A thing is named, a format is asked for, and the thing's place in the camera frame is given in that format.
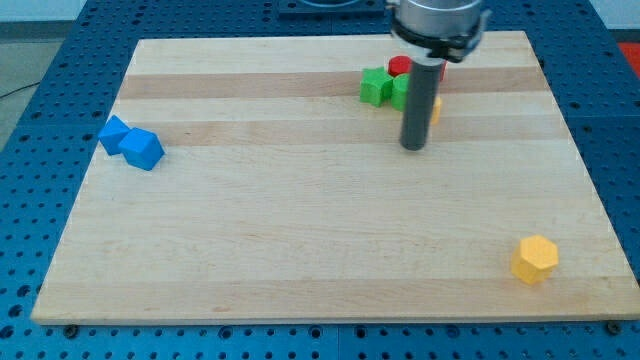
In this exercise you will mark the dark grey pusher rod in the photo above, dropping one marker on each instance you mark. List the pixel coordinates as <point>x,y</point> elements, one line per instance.
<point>423,87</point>

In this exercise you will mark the blue triangular block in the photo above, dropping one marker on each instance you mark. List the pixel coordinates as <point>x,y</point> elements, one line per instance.
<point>112,133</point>

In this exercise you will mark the yellow hexagon block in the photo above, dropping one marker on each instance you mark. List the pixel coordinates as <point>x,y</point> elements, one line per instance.
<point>534,259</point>

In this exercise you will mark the green star block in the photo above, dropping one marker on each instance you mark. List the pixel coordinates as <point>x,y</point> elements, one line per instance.
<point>375,86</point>

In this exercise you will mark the red cylinder block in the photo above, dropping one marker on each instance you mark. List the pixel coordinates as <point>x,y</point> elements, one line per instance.
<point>398,65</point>

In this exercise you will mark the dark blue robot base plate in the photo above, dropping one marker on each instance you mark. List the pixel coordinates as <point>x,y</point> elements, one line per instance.
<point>290,8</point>

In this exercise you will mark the red block behind rod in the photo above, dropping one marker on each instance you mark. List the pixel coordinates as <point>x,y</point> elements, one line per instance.
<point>443,71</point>

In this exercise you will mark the green round block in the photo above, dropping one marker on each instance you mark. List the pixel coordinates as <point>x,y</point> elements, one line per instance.
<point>400,86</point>

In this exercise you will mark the blue cube block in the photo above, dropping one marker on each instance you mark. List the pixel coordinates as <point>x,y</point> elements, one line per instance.
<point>141,148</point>

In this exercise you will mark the wooden board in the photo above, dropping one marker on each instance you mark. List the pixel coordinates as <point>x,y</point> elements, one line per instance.
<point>282,198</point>

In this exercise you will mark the yellow block behind rod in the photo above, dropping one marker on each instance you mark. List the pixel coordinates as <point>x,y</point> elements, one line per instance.
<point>436,111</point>

